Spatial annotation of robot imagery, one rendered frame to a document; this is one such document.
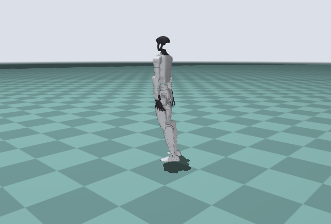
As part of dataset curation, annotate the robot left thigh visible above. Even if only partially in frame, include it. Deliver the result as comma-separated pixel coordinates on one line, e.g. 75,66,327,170
156,95,173,132

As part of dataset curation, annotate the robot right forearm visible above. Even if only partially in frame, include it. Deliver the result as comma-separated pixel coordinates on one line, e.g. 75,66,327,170
167,77,172,93

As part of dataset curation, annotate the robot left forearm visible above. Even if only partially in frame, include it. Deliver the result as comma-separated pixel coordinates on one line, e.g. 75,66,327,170
152,76,160,100

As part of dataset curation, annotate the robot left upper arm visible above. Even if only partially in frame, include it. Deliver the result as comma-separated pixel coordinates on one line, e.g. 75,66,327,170
153,56,162,81

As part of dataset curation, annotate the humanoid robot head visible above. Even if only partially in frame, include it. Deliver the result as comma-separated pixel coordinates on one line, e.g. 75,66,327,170
156,36,170,55

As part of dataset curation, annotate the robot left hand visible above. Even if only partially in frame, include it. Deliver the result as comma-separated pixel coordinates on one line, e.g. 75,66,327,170
155,95,166,111

